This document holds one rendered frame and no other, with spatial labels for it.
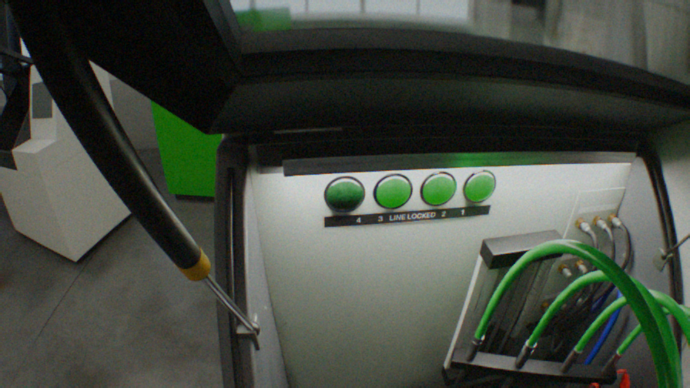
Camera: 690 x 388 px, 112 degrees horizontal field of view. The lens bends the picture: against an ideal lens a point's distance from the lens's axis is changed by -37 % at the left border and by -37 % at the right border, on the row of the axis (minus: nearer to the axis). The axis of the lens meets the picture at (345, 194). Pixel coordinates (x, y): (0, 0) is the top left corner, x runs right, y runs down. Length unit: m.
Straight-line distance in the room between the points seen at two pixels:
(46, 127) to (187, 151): 1.26
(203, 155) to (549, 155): 2.81
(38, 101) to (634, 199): 3.21
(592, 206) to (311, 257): 0.47
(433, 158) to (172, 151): 2.92
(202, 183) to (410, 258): 2.79
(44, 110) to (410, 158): 2.78
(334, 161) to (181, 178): 2.94
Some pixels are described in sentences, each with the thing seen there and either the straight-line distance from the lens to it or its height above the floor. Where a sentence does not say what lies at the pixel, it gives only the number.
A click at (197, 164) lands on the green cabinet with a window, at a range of 3.14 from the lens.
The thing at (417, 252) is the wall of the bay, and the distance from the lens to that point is 0.52.
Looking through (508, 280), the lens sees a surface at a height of 1.30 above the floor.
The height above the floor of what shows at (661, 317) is 1.38.
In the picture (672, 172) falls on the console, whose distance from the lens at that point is 0.70.
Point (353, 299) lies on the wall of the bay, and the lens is 0.56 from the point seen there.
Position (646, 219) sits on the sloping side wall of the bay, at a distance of 0.69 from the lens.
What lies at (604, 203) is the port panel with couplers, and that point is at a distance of 0.68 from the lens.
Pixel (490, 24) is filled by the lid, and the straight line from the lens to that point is 0.23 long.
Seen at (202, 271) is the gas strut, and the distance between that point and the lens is 0.23.
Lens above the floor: 1.60
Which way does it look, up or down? 30 degrees down
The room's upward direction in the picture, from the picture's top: straight up
